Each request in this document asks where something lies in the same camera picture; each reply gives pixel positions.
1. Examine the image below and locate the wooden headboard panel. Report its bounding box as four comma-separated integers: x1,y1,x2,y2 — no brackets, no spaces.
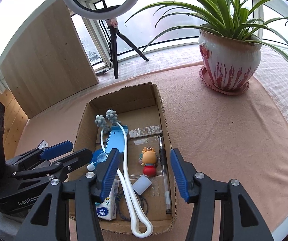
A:
0,0,99,118

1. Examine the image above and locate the blue phone stand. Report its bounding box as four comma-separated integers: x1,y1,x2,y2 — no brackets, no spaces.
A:
105,125,125,154

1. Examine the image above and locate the dark blue cable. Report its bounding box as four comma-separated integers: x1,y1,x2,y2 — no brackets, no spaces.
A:
114,189,149,222

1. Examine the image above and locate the black tripod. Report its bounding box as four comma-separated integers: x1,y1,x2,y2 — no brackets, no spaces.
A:
94,18,150,80

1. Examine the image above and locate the white charger plug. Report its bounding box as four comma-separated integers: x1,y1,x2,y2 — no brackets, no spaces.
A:
38,140,49,149

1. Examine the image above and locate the cardboard box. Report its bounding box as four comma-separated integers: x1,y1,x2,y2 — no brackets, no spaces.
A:
74,82,176,235

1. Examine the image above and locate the black gel pen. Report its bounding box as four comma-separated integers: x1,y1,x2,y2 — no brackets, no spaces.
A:
159,135,172,214

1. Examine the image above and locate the small white eraser block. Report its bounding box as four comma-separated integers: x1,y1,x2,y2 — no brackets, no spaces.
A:
132,175,152,195

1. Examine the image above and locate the orange cartoon figurine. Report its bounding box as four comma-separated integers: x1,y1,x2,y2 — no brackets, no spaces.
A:
139,147,158,177

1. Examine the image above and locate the green spider plant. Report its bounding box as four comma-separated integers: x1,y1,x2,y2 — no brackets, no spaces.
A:
132,0,288,62

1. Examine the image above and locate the grey ball neck massager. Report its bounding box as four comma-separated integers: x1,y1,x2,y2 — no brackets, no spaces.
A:
94,109,154,238

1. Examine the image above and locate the white dotted tissue pack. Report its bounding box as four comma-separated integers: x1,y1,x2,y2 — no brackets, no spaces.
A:
96,180,119,221

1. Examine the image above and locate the pink plant saucer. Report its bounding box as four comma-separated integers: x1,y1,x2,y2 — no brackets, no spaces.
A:
199,65,250,96

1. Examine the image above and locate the red white flower pot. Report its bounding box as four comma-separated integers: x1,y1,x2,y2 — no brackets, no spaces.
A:
199,31,261,93

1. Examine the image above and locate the white ring light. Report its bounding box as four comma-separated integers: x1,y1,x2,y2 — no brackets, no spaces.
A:
64,0,138,20

